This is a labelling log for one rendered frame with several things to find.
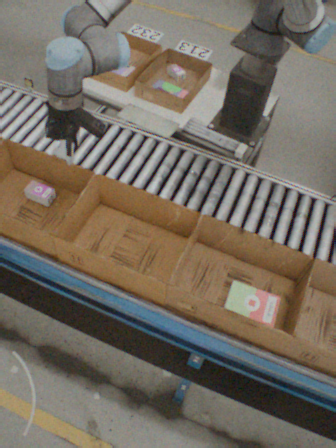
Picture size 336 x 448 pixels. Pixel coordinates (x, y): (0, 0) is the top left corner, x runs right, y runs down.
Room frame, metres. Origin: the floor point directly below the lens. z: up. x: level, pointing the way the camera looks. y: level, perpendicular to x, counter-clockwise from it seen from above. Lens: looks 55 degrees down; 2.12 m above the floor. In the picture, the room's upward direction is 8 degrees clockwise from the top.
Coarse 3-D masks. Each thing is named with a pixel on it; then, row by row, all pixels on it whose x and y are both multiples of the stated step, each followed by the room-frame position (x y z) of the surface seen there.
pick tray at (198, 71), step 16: (160, 64) 2.05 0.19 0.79; (176, 64) 2.11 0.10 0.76; (192, 64) 2.08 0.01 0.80; (208, 64) 2.05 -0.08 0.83; (144, 80) 1.88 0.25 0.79; (192, 80) 1.98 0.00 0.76; (144, 96) 1.76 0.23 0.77; (160, 96) 1.73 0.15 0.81; (176, 96) 1.70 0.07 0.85; (192, 96) 1.80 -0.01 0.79; (176, 112) 1.69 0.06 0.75
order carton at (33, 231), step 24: (0, 144) 1.02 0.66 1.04; (24, 144) 1.03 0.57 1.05; (0, 168) 0.99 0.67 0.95; (24, 168) 1.04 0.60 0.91; (48, 168) 1.00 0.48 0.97; (72, 168) 0.97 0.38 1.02; (0, 192) 0.92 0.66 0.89; (24, 192) 0.94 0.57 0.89; (72, 192) 0.97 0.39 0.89; (0, 216) 0.72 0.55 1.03; (24, 216) 0.83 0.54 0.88; (48, 216) 0.84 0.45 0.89; (24, 240) 0.70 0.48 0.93; (48, 240) 0.67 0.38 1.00
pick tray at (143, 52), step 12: (132, 36) 2.22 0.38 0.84; (132, 48) 2.22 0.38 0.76; (144, 48) 2.19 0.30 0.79; (156, 48) 2.16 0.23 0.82; (132, 60) 2.09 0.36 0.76; (144, 60) 1.97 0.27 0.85; (108, 72) 1.84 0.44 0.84; (132, 72) 1.85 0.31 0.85; (108, 84) 1.84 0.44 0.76; (120, 84) 1.81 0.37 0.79; (132, 84) 1.85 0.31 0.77
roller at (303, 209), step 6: (306, 198) 1.24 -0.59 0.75; (300, 204) 1.21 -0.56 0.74; (306, 204) 1.21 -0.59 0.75; (300, 210) 1.17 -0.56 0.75; (306, 210) 1.18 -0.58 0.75; (300, 216) 1.14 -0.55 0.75; (306, 216) 1.15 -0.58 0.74; (294, 222) 1.11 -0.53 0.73; (300, 222) 1.10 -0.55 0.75; (294, 228) 1.07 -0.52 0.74; (300, 228) 1.07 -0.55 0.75; (294, 234) 1.03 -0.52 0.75; (300, 234) 1.04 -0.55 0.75; (294, 240) 1.00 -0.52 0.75; (300, 240) 1.02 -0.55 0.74; (294, 246) 0.97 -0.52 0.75
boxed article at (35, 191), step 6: (30, 186) 0.94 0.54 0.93; (36, 186) 0.94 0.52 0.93; (42, 186) 0.95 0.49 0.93; (30, 192) 0.91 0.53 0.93; (36, 192) 0.91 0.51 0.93; (42, 192) 0.92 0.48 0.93; (48, 192) 0.92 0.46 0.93; (54, 192) 0.94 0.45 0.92; (30, 198) 0.91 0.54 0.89; (36, 198) 0.90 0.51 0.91; (42, 198) 0.89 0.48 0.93; (48, 198) 0.90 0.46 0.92; (54, 198) 0.93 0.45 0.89; (48, 204) 0.89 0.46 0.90
